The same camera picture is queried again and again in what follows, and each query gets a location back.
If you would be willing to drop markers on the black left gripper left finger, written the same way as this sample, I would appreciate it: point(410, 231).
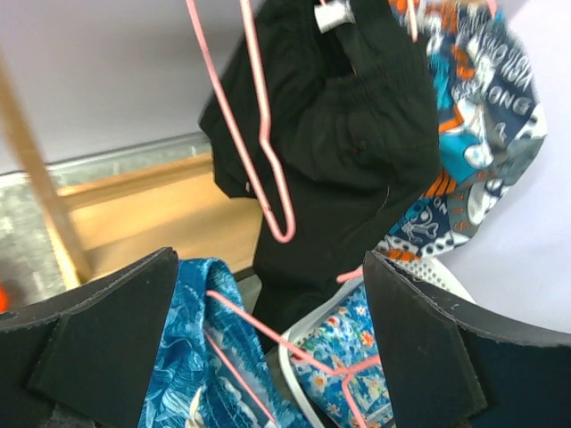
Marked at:
point(89, 351)

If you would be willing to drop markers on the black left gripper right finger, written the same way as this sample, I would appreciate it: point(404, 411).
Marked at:
point(449, 362)

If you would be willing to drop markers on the blue leaf-print shorts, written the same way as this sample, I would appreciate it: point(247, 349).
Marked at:
point(210, 370)

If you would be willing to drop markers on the pink wire hanger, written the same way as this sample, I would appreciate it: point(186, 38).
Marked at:
point(412, 18)
point(238, 122)
point(347, 373)

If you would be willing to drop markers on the blue floral shorts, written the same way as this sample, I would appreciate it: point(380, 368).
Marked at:
point(340, 333)

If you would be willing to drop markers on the blue orange patterned shorts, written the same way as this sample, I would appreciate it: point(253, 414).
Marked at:
point(491, 123)

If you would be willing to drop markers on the black shorts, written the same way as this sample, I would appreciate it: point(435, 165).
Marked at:
point(355, 127)

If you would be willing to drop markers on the white perforated basket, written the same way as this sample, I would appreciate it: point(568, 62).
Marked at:
point(430, 270)

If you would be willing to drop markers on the wooden clothes rack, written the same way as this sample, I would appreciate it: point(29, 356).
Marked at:
point(100, 226)

